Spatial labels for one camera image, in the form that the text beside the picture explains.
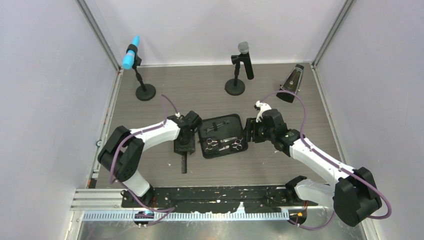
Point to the black comb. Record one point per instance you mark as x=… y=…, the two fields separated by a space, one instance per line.
x=184 y=168

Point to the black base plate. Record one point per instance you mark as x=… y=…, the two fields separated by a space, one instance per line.
x=217 y=199

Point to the black hair clip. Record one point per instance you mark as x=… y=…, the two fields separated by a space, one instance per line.
x=216 y=126

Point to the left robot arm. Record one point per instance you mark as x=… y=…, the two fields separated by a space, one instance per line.
x=122 y=152

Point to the black metronome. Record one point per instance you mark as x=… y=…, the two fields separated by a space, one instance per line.
x=291 y=84

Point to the silver thinning scissors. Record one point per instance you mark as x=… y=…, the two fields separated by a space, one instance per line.
x=212 y=144

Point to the blue microphone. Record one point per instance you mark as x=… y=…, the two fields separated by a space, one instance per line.
x=131 y=53

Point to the silver cutting scissors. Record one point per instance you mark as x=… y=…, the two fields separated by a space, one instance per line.
x=237 y=145

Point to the black zipper tool case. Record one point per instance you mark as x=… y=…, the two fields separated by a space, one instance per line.
x=221 y=136

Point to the left black microphone stand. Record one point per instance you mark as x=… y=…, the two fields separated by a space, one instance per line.
x=144 y=92

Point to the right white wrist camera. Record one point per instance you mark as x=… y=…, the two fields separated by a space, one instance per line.
x=261 y=107

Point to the black microphone stand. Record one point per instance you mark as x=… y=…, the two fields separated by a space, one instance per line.
x=144 y=92
x=234 y=86

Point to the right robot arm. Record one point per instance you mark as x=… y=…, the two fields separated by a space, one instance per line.
x=351 y=193

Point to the right black microphone stand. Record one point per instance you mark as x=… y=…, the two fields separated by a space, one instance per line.
x=234 y=86

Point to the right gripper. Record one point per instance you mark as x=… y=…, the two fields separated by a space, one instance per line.
x=252 y=125

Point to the black grey microphone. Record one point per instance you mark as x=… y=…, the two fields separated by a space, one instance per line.
x=244 y=56

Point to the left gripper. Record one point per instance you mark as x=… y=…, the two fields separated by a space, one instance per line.
x=189 y=148

